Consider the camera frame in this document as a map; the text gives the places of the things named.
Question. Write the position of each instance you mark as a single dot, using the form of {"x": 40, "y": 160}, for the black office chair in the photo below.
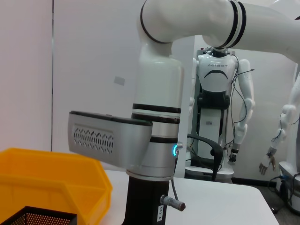
{"x": 216, "y": 150}

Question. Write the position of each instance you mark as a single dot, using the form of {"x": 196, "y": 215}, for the white AGIBOT humanoid robot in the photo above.
{"x": 215, "y": 75}

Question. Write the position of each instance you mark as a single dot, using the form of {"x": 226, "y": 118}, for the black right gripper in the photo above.
{"x": 145, "y": 201}

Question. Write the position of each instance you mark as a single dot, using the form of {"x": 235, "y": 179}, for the black mesh pen holder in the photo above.
{"x": 35, "y": 218}

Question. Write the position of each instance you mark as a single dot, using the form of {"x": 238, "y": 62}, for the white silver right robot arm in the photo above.
{"x": 159, "y": 82}

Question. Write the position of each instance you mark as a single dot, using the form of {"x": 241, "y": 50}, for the right wrist camera housing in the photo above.
{"x": 105, "y": 140}

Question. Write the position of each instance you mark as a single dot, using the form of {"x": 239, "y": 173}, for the white humanoid with mechanical hand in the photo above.
{"x": 288, "y": 112}

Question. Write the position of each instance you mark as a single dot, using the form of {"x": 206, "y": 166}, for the pale rectangular wall sticker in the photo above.
{"x": 119, "y": 80}

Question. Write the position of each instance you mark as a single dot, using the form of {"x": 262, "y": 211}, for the yellow plastic bin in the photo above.
{"x": 47, "y": 178}

